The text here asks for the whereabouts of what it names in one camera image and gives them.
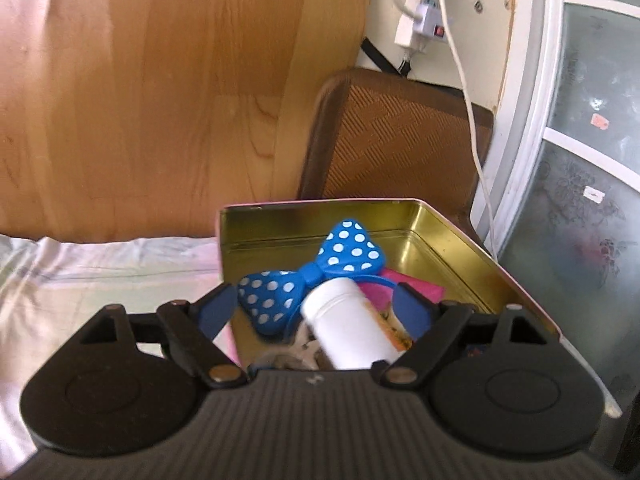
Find magenta zip pouch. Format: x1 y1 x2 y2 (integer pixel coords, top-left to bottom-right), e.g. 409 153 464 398
357 268 447 313

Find white pill bottle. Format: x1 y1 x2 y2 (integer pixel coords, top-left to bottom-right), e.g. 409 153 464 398
300 278 406 370

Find blue polka dot bow headband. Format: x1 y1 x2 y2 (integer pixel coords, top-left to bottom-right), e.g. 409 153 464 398
236 219 395 339

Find pink macaron biscuit tin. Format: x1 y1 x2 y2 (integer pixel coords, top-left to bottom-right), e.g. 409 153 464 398
217 198 587 365

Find pastel checked bed sheet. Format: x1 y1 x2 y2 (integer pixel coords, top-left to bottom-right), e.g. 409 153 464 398
1 235 221 477

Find glass panel door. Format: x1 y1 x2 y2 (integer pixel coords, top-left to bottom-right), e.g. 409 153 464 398
474 0 639 408

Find brown woven chair back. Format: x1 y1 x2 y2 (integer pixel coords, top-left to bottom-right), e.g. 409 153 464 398
297 68 494 237

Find white power strip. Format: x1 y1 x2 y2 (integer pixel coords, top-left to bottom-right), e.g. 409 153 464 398
392 0 451 65

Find white power cable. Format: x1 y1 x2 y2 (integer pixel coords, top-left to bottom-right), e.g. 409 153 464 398
435 0 499 261

